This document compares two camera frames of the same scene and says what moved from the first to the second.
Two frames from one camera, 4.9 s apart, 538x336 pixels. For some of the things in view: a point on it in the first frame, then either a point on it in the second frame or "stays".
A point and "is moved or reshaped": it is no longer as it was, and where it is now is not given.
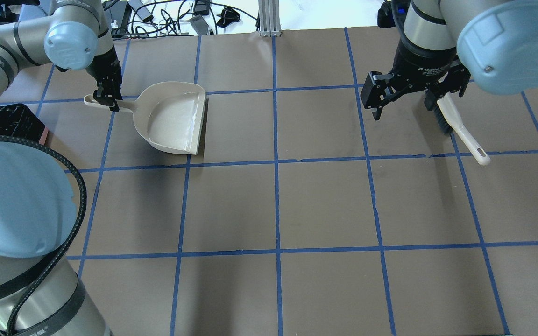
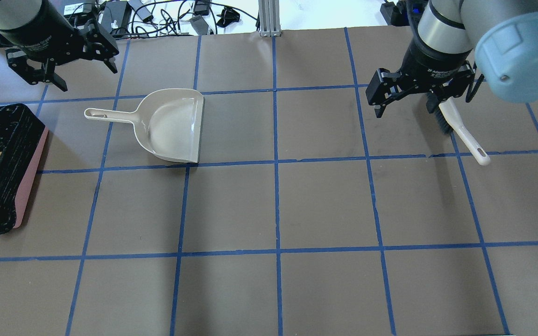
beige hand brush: x=448 y=114 stays
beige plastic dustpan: x=168 y=115 is moved or reshaped
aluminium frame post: x=269 y=18 stays
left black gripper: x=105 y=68 → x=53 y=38
